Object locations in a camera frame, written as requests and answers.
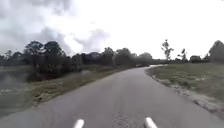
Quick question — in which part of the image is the grey asphalt road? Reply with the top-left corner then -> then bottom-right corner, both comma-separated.
0,64 -> 224,128

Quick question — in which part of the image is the thin tall tree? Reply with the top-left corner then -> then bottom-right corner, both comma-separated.
161,39 -> 175,62

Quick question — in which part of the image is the row of dark trees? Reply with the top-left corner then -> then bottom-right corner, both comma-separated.
0,40 -> 154,83

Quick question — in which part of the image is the grass verge with bushes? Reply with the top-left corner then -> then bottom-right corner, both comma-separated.
0,64 -> 134,118

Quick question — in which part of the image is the robot's own part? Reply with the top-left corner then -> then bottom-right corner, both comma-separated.
72,118 -> 86,128
144,116 -> 159,128

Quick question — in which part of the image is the small thin tree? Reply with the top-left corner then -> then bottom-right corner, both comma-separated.
177,48 -> 189,63

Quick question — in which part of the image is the open grass field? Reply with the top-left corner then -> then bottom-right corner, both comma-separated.
146,62 -> 224,101

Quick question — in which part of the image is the pale gravel road edge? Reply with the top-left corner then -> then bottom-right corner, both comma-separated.
143,67 -> 224,121

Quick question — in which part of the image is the group of dark trees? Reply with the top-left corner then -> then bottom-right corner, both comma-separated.
189,39 -> 224,64

